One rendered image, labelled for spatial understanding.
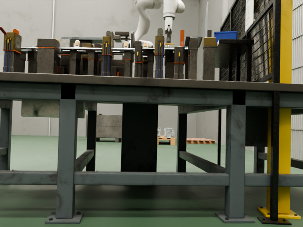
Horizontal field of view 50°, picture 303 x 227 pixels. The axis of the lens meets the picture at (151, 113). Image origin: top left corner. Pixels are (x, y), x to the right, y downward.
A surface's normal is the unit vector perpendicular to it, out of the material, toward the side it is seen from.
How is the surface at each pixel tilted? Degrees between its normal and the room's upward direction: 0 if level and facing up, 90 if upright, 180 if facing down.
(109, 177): 90
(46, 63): 90
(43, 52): 90
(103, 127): 90
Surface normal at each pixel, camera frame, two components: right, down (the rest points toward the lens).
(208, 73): -0.06, -0.04
